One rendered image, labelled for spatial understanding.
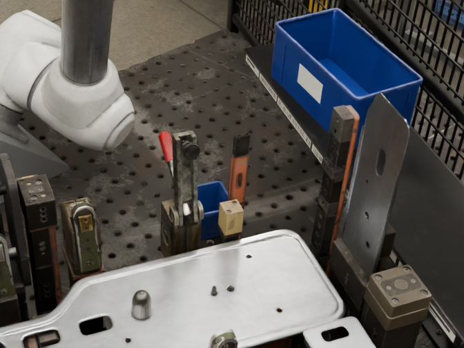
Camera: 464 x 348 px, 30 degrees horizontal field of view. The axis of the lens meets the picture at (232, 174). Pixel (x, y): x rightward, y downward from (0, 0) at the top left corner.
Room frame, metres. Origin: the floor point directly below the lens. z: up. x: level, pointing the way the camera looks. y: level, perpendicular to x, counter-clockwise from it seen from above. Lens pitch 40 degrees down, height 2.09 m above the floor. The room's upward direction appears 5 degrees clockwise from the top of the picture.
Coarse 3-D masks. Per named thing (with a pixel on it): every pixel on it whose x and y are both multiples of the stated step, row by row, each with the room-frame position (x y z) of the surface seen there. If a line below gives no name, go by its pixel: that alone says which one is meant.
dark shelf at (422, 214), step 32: (256, 64) 1.64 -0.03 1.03; (288, 96) 1.52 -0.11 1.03; (320, 128) 1.41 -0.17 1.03; (320, 160) 1.34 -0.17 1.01; (352, 160) 1.32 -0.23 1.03; (384, 160) 1.33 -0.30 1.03; (416, 160) 1.34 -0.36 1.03; (416, 192) 1.24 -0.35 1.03; (448, 192) 1.25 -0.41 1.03; (416, 224) 1.15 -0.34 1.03; (448, 224) 1.16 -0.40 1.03; (416, 256) 1.07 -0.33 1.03; (448, 256) 1.08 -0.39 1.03; (448, 288) 1.00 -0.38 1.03; (448, 320) 0.93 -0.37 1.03
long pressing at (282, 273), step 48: (240, 240) 1.10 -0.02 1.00; (288, 240) 1.11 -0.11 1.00; (96, 288) 0.96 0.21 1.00; (144, 288) 0.97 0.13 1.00; (192, 288) 0.98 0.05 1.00; (240, 288) 0.99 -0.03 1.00; (288, 288) 1.00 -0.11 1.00; (0, 336) 0.85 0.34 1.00; (96, 336) 0.86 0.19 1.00; (144, 336) 0.87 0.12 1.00; (192, 336) 0.88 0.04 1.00; (240, 336) 0.89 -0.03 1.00; (288, 336) 0.90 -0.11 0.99
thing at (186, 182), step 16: (176, 144) 1.10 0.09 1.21; (192, 144) 1.09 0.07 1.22; (176, 160) 1.10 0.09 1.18; (192, 160) 1.11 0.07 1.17; (176, 176) 1.10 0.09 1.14; (192, 176) 1.11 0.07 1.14; (176, 192) 1.10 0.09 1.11; (192, 192) 1.11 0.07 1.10; (176, 208) 1.09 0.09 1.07; (192, 208) 1.10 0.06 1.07
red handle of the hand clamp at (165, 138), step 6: (162, 132) 1.21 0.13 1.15; (162, 138) 1.20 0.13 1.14; (168, 138) 1.20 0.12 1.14; (162, 144) 1.19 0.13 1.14; (168, 144) 1.19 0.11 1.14; (162, 150) 1.19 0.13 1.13; (168, 150) 1.18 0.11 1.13; (168, 156) 1.17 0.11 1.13; (168, 162) 1.16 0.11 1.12; (186, 204) 1.11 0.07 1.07; (186, 210) 1.10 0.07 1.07; (192, 210) 1.10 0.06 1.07; (186, 216) 1.09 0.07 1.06
